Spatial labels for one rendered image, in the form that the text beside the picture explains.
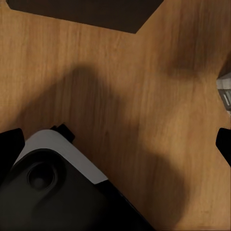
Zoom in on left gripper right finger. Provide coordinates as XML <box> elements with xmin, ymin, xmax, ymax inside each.
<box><xmin>216</xmin><ymin>128</ymin><xmax>231</xmax><ymax>166</ymax></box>

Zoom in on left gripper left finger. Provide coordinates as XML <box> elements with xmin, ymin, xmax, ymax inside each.
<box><xmin>0</xmin><ymin>128</ymin><xmax>25</xmax><ymax>186</ymax></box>

